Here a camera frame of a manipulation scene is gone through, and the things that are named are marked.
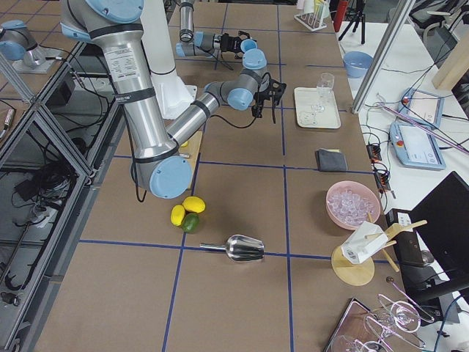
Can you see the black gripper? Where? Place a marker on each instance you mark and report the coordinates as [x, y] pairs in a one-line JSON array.
[[229, 42], [260, 97]]

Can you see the small light blue cup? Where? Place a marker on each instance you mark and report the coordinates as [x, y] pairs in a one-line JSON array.
[[247, 45]]

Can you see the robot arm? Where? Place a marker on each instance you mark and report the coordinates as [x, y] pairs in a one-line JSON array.
[[208, 44], [134, 38]]

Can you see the large blue bowl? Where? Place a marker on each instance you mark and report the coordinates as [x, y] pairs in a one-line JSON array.
[[357, 63]]

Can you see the pink bowl with ice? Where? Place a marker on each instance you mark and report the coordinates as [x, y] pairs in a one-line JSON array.
[[349, 204]]

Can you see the metal ice scoop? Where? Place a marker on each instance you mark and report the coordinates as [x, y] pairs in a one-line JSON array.
[[240, 248]]

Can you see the cream bear serving tray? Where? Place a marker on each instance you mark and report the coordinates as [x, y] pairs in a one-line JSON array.
[[312, 111]]

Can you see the clear wine glass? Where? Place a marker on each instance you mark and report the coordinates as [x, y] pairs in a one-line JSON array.
[[324, 89]]

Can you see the wooden cutting board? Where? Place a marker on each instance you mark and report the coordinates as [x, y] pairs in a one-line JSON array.
[[193, 148]]

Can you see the dark grey folded cloth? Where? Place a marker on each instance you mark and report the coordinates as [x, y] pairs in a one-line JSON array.
[[330, 161]]

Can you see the large yellow lemon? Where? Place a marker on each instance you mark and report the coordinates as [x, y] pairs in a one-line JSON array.
[[194, 204]]

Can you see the long grabber stick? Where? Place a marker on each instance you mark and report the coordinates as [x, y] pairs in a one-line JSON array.
[[426, 130]]

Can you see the small yellow lemon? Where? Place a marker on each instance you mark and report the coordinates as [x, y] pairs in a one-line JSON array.
[[177, 215]]

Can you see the green lime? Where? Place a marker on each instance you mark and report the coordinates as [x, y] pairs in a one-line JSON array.
[[190, 222]]

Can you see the near blue teach pendant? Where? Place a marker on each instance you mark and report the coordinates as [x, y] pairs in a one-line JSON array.
[[415, 148]]

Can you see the blue teach pendant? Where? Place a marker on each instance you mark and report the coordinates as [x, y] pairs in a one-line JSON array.
[[424, 107], [415, 148]]

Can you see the white mug on stand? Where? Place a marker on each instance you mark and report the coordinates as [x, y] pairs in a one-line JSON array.
[[364, 242]]

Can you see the far blue teach pendant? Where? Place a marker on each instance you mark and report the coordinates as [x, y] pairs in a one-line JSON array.
[[424, 107]]

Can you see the wooden mug tree stand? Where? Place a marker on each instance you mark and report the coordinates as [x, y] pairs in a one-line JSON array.
[[362, 274]]

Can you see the wooden plank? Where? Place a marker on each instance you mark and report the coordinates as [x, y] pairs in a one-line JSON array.
[[455, 65]]

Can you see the black monitor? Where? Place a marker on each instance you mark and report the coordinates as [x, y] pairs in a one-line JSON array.
[[445, 235]]

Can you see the upturned wine glasses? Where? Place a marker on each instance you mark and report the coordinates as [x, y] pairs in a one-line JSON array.
[[392, 326]]

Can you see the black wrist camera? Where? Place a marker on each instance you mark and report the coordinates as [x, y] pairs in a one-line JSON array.
[[276, 90]]

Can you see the white wire cup rack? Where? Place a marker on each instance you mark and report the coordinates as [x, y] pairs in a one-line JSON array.
[[312, 14]]

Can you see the white central robot pedestal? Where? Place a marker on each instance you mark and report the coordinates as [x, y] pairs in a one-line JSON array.
[[173, 95]]

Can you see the black camera tripod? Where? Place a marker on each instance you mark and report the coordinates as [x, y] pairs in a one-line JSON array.
[[359, 19]]

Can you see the aluminium frame post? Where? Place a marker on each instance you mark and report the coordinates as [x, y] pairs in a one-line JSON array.
[[399, 18]]

